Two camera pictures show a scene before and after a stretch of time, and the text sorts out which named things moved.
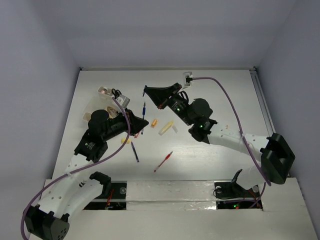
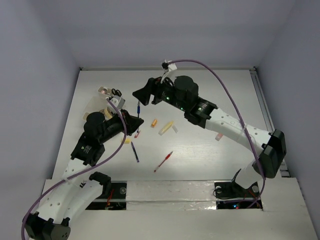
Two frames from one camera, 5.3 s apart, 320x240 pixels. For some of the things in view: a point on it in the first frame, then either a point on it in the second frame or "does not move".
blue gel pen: x=144 y=111 -> x=138 y=108
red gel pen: x=166 y=158 does not move
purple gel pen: x=135 y=151 does not move
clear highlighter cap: x=175 y=129 does not move
